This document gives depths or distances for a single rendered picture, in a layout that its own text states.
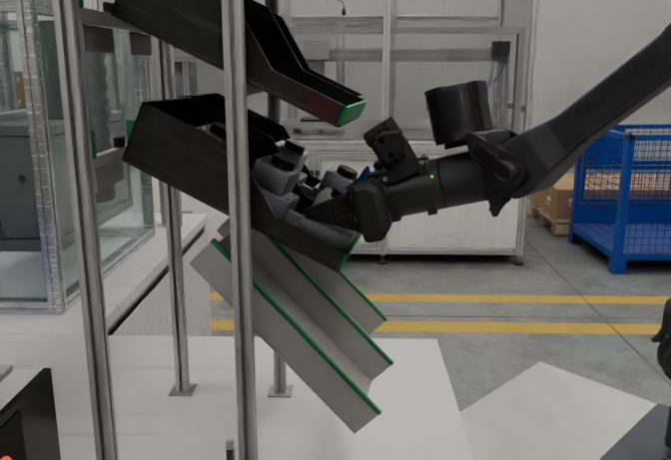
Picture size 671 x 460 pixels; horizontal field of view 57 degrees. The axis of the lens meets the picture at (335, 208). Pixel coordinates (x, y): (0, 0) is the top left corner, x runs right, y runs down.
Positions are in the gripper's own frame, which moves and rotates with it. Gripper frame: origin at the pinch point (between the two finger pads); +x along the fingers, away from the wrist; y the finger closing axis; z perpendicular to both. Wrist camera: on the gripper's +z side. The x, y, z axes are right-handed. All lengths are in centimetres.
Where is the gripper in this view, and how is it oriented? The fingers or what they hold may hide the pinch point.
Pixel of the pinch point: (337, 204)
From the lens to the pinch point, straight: 72.5
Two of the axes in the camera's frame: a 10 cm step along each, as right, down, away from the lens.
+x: -9.5, 1.9, 2.4
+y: -2.0, 2.2, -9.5
